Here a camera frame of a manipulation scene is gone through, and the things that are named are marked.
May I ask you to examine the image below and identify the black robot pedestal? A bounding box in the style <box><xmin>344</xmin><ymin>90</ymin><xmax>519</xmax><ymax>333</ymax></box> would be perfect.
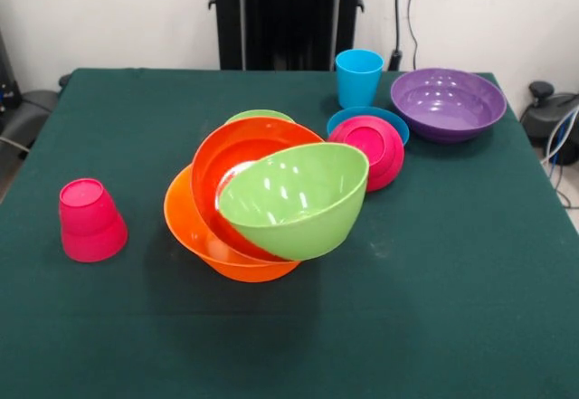
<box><xmin>207</xmin><ymin>0</ymin><xmax>366</xmax><ymax>72</ymax></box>

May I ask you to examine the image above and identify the large green bowl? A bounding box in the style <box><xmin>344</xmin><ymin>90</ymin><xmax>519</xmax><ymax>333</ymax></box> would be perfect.
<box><xmin>217</xmin><ymin>141</ymin><xmax>370</xmax><ymax>262</ymax></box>

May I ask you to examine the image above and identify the blue cup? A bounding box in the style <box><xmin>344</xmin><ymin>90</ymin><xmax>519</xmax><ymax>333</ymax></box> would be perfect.
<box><xmin>334</xmin><ymin>49</ymin><xmax>385</xmax><ymax>109</ymax></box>

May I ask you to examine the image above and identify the large orange bowl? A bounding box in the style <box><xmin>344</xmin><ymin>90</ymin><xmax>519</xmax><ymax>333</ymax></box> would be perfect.
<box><xmin>163</xmin><ymin>163</ymin><xmax>302</xmax><ymax>284</ymax></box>

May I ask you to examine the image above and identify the black cable with plug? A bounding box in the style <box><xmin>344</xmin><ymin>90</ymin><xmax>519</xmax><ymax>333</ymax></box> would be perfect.
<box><xmin>388</xmin><ymin>0</ymin><xmax>404</xmax><ymax>72</ymax></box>

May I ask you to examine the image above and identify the small green bowl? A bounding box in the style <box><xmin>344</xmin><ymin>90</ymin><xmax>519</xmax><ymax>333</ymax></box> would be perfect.
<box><xmin>224</xmin><ymin>109</ymin><xmax>295</xmax><ymax>125</ymax></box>

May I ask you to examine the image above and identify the pink cup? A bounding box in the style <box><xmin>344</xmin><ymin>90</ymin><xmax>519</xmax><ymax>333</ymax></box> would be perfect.
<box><xmin>58</xmin><ymin>177</ymin><xmax>129</xmax><ymax>263</ymax></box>

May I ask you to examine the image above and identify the thin black wall cable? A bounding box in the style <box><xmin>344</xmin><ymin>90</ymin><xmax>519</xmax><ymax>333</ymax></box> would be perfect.
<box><xmin>406</xmin><ymin>0</ymin><xmax>435</xmax><ymax>77</ymax></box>

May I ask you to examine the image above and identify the dark green tablecloth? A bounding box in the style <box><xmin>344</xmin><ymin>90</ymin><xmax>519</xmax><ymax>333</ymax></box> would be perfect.
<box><xmin>0</xmin><ymin>67</ymin><xmax>579</xmax><ymax>399</ymax></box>

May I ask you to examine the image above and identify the pink bowl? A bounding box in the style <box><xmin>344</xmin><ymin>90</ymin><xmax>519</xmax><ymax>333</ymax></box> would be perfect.
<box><xmin>327</xmin><ymin>115</ymin><xmax>406</xmax><ymax>193</ymax></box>

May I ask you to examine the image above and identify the blue white cable bundle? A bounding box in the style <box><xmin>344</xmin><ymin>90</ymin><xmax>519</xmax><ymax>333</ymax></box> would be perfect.
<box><xmin>540</xmin><ymin>109</ymin><xmax>579</xmax><ymax>210</ymax></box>

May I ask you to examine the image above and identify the black equipment box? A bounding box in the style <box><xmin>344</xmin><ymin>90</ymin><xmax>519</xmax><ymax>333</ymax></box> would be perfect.
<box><xmin>0</xmin><ymin>32</ymin><xmax>22</xmax><ymax>110</ymax></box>

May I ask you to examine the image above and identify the red bowl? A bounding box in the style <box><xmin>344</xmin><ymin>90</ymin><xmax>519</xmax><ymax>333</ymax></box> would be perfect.
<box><xmin>190</xmin><ymin>116</ymin><xmax>325</xmax><ymax>264</ymax></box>

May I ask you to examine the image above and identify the purple bowl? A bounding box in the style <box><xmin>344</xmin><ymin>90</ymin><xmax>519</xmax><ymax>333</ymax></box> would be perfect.
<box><xmin>390</xmin><ymin>67</ymin><xmax>508</xmax><ymax>145</ymax></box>

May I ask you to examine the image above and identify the blue bowl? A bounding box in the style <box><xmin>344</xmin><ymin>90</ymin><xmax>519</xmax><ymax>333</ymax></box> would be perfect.
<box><xmin>326</xmin><ymin>106</ymin><xmax>411</xmax><ymax>147</ymax></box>

